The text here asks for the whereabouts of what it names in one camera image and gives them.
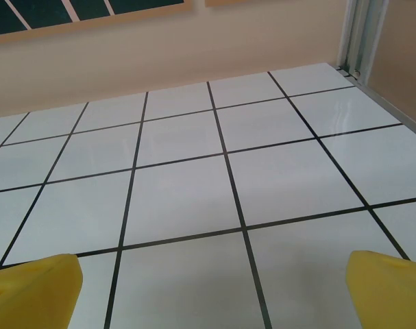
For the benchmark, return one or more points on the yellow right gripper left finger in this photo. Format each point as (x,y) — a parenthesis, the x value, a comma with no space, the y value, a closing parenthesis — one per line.
(33,294)

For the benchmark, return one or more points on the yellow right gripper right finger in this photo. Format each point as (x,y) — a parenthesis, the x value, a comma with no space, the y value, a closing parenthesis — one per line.
(389,294)

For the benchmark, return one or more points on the teal panel, pink flowers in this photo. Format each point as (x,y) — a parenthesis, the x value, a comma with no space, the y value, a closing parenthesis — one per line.
(91,10)

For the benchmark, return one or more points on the aluminium table edge rail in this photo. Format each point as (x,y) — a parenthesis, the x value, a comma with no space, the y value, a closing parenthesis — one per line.
(392,106)

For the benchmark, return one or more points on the aluminium frame post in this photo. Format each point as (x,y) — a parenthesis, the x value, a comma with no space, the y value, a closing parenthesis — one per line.
(365,34)

